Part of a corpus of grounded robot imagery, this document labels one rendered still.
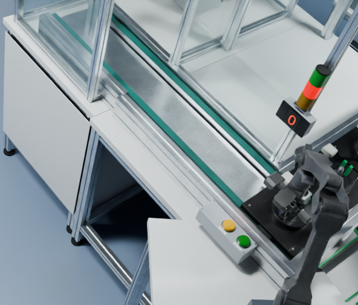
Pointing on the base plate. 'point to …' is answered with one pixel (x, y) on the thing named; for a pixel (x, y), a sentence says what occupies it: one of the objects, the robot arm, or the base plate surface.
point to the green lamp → (317, 80)
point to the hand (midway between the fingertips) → (285, 206)
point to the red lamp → (311, 92)
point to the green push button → (244, 241)
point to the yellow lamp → (303, 103)
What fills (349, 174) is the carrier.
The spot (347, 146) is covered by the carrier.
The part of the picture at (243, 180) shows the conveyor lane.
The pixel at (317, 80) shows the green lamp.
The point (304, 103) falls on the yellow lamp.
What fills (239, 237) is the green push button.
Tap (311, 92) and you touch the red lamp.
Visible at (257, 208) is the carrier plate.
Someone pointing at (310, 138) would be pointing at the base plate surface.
